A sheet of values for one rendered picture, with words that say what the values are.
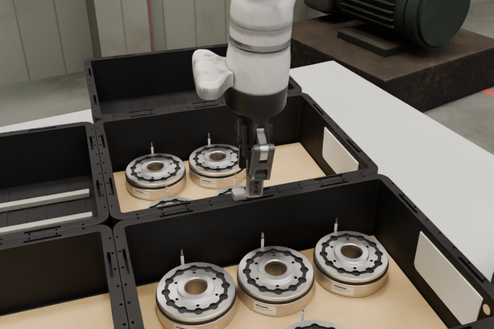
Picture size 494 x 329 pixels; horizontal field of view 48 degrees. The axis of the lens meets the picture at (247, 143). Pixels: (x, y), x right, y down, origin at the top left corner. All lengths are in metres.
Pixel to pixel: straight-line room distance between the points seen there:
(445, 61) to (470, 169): 1.86
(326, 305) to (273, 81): 0.31
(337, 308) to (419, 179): 0.57
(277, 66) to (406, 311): 0.37
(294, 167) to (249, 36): 0.47
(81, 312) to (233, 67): 0.38
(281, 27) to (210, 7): 3.26
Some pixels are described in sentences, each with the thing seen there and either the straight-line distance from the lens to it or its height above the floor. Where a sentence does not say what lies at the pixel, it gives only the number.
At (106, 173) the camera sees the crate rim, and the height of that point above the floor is 0.93.
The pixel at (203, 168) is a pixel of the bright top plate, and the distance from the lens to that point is 0.98.
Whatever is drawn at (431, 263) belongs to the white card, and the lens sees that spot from 0.77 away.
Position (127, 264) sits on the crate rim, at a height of 0.92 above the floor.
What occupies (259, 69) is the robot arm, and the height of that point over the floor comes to 1.15.
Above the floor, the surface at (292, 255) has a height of 0.86.
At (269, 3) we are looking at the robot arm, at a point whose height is 1.22.
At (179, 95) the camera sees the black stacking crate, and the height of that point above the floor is 0.83.
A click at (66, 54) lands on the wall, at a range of 3.67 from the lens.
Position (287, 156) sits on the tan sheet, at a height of 0.83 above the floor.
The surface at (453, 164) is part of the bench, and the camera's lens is 1.37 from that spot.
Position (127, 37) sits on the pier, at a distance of 3.44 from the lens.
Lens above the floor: 1.38
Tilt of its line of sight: 30 degrees down
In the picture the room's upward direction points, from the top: straight up
